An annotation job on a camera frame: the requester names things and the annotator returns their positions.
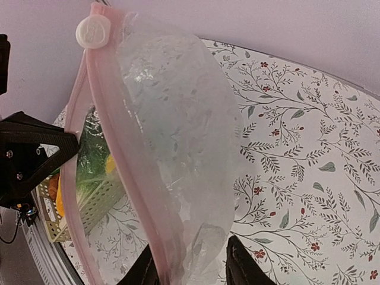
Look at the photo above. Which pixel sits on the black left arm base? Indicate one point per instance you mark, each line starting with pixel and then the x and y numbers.
pixel 26 214

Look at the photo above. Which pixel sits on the clear pink zip top bag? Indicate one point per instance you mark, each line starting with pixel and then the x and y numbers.
pixel 173 127

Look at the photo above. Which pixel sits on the aluminium front rail frame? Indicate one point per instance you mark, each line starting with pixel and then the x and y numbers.
pixel 29 257

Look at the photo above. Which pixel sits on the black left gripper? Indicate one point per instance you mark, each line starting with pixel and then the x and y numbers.
pixel 31 150

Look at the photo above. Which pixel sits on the orange yellow mango toy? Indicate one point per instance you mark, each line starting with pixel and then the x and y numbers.
pixel 60 196

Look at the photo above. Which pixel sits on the beige perforated plastic basket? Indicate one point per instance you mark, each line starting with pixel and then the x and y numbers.
pixel 92 209

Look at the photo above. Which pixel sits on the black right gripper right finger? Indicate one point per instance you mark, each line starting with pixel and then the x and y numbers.
pixel 241 268

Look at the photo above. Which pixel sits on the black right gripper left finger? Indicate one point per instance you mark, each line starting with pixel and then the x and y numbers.
pixel 143 271

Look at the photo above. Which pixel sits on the floral white table mat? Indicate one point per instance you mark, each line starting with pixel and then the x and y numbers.
pixel 307 203

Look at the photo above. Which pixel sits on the green bok choy toy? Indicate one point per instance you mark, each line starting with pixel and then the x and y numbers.
pixel 93 153

